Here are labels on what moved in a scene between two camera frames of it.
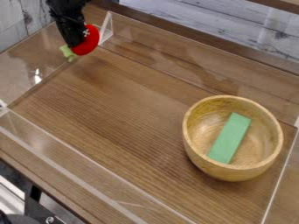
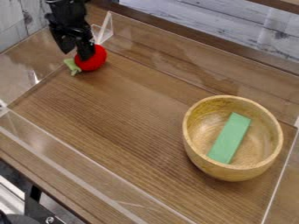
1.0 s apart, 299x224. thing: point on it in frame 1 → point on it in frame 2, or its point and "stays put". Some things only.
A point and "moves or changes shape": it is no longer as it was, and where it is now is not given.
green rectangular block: (228, 144) stays put
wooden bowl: (232, 136) stays put
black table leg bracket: (34, 209) stays put
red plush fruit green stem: (87, 46) moves or changes shape
